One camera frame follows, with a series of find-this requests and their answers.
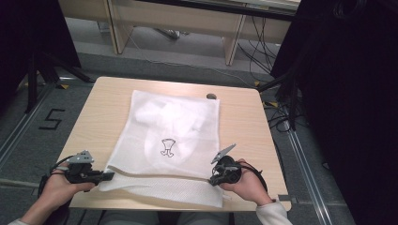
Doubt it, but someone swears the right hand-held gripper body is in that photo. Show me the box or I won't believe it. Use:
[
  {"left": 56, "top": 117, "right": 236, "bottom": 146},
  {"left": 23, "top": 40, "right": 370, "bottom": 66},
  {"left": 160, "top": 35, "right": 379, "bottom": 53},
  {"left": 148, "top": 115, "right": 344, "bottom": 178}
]
[{"left": 209, "top": 142, "right": 244, "bottom": 186}]

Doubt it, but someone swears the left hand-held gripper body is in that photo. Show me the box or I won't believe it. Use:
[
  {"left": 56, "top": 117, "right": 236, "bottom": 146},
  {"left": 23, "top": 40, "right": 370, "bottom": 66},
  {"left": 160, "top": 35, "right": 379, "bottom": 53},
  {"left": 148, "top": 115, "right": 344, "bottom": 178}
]
[{"left": 64, "top": 150, "right": 105, "bottom": 186}]

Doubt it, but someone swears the white mesh laundry bag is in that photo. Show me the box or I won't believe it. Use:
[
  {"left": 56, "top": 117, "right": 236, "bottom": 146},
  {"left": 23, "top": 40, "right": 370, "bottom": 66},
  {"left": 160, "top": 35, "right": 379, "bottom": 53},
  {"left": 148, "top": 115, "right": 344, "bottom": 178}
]
[{"left": 98, "top": 89, "right": 232, "bottom": 209}]

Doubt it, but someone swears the person's right hand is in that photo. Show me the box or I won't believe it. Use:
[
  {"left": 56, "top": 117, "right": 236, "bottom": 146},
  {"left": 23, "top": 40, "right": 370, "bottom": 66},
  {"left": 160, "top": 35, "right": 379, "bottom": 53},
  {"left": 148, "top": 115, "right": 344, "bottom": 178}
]
[{"left": 219, "top": 157, "right": 274, "bottom": 206}]

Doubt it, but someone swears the person's left hand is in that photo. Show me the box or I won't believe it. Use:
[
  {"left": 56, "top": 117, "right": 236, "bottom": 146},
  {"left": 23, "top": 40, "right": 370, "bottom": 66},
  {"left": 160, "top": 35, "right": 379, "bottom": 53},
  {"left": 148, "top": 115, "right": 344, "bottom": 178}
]
[{"left": 39, "top": 168, "right": 97, "bottom": 211}]

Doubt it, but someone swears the grey tape strip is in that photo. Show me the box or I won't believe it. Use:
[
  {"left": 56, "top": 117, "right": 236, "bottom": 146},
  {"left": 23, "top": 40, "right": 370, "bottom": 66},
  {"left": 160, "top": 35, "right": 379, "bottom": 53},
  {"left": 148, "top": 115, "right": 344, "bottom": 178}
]
[{"left": 278, "top": 194, "right": 299, "bottom": 204}]

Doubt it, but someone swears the white garment with black print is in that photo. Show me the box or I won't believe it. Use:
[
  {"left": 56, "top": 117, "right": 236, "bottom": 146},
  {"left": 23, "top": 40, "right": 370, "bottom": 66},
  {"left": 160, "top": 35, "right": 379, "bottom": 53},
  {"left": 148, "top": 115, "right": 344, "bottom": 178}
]
[{"left": 132, "top": 98, "right": 205, "bottom": 173}]

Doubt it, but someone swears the black metal stand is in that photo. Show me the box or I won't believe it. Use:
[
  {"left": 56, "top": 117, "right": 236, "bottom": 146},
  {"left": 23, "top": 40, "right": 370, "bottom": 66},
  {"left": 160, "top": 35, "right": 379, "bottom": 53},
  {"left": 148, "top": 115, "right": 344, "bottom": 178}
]
[
  {"left": 23, "top": 51, "right": 96, "bottom": 114},
  {"left": 257, "top": 52, "right": 311, "bottom": 131}
]

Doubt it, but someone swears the black curtain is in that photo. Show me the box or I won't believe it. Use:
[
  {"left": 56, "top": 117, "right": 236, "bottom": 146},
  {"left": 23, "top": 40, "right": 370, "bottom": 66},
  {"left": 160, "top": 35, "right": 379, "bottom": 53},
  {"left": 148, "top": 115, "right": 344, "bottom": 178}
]
[
  {"left": 0, "top": 0, "right": 82, "bottom": 116},
  {"left": 269, "top": 0, "right": 398, "bottom": 225}
]

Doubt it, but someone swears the light wooden desk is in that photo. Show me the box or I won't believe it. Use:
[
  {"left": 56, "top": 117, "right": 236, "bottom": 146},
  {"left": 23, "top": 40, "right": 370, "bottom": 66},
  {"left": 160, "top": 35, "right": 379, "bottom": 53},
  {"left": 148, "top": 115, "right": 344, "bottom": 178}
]
[{"left": 57, "top": 0, "right": 302, "bottom": 67}]

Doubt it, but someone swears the right hand-held gripper cable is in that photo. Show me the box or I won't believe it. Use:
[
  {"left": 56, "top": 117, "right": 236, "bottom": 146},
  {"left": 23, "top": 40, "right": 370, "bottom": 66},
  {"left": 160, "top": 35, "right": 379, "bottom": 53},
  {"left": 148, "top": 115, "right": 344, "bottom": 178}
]
[{"left": 239, "top": 163, "right": 269, "bottom": 194}]

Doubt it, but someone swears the hand-held gripper cable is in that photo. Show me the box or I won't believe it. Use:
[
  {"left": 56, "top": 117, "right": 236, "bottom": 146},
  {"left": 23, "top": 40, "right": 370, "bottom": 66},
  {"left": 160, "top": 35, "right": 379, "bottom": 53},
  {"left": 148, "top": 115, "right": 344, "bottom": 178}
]
[
  {"left": 239, "top": 163, "right": 269, "bottom": 194},
  {"left": 37, "top": 155, "right": 75, "bottom": 200}
]

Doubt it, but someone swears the left hand-held gripper cable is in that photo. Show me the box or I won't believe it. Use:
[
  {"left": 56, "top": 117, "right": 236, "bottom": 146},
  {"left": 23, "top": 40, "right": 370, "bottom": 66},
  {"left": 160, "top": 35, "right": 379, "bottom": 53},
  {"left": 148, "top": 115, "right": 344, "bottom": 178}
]
[{"left": 37, "top": 155, "right": 75, "bottom": 200}]

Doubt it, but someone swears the metal floor rail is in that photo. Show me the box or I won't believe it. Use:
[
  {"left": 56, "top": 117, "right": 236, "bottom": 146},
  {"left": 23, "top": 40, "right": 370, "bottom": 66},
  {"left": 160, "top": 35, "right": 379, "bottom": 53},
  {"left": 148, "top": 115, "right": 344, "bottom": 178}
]
[
  {"left": 0, "top": 82, "right": 64, "bottom": 172},
  {"left": 281, "top": 118, "right": 334, "bottom": 225}
]

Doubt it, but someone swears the bundle of black floor cables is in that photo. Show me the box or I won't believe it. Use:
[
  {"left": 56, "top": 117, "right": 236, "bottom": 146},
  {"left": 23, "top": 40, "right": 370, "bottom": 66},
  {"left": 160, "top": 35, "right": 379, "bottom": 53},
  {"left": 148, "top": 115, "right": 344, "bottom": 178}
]
[{"left": 237, "top": 15, "right": 294, "bottom": 134}]

